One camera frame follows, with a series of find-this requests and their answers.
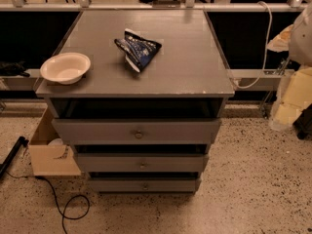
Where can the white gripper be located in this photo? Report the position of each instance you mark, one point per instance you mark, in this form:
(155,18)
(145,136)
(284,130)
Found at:
(302,46)

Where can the grey bottom drawer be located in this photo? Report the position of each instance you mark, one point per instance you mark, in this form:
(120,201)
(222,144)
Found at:
(136,185)

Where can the grey drawer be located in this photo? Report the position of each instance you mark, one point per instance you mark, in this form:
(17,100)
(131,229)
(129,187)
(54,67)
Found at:
(141,163)
(136,185)
(100,131)

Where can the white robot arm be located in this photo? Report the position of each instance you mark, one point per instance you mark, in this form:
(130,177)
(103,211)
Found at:
(300,45)

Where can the grey drawer cabinet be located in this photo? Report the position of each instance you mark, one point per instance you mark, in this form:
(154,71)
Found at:
(186,80)

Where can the grey middle drawer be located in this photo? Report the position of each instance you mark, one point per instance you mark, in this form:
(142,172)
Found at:
(141,163)

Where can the grey top drawer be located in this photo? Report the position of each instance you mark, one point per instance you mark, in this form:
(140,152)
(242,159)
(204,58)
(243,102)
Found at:
(100,131)

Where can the dark cart at right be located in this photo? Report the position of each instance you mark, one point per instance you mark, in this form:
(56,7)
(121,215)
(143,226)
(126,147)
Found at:
(304,123)

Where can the blue chip bag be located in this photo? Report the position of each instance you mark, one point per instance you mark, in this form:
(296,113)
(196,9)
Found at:
(138,50)

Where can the white bowl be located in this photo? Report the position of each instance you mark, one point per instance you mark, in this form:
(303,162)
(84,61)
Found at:
(66,69)

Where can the cardboard box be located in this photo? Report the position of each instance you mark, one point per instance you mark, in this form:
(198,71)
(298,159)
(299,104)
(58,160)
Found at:
(49,155)

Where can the black pole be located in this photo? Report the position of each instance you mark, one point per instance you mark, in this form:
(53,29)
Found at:
(21,142)

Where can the black cloth on rail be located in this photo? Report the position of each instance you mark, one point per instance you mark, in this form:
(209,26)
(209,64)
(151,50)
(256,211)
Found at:
(13,69)

